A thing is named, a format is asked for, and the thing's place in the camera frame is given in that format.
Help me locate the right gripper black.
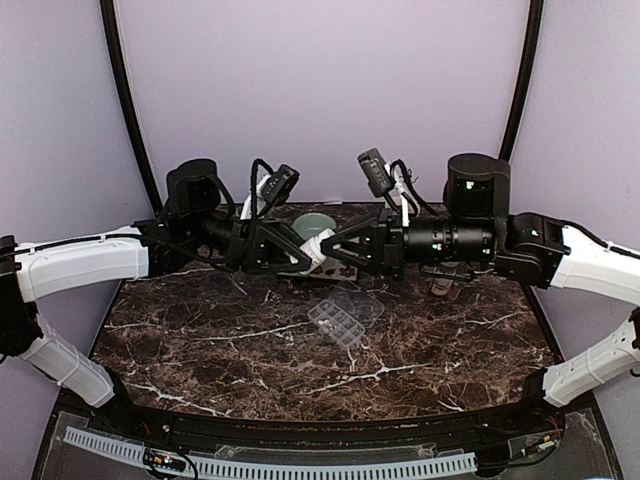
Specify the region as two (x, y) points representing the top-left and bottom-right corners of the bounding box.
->
(321, 203), (496, 279)

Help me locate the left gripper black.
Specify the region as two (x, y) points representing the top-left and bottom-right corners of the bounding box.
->
(188, 208), (322, 276)

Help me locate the small white pill bottle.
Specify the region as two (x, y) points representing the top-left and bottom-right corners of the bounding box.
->
(300, 228), (335, 274)

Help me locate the clear plastic pill organizer box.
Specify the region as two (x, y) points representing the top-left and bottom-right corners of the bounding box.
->
(307, 281), (385, 349)

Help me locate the orange pill bottle grey cap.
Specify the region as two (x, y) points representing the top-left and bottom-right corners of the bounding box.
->
(430, 277), (453, 297)

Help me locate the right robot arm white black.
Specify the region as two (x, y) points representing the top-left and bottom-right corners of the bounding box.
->
(320, 153), (639, 434)

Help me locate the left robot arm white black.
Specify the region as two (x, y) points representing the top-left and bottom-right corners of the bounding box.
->
(1, 158), (312, 436)

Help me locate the green ceramic bowl on plate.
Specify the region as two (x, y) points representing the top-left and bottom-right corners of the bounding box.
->
(293, 212), (336, 239)

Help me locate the square floral ceramic plate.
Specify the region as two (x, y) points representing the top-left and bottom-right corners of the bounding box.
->
(281, 264), (358, 282)

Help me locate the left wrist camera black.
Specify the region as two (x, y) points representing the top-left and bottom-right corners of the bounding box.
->
(261, 164), (300, 206)

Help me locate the white slotted cable duct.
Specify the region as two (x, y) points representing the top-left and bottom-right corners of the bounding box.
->
(63, 427), (478, 479)

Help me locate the black front table rail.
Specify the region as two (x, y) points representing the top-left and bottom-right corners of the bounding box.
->
(84, 394), (571, 454)

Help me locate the right black frame post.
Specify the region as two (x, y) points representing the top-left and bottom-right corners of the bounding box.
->
(499, 0), (545, 162)

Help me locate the black frame post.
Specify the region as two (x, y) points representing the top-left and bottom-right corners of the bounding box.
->
(499, 0), (545, 162)
(99, 0), (162, 213)

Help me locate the left black frame post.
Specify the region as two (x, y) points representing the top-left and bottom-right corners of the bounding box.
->
(99, 0), (162, 213)

